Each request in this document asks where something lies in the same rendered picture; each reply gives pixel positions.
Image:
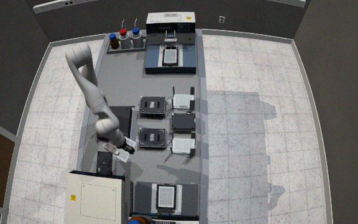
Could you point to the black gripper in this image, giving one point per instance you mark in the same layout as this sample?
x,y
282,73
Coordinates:
x,y
127,148

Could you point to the white plastic bottle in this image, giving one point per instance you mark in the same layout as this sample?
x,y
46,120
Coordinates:
x,y
125,43

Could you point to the red bottle cap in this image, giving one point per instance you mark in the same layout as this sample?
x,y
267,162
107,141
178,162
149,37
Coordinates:
x,y
123,32

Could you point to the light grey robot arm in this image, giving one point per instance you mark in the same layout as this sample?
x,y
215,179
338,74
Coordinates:
x,y
108,124

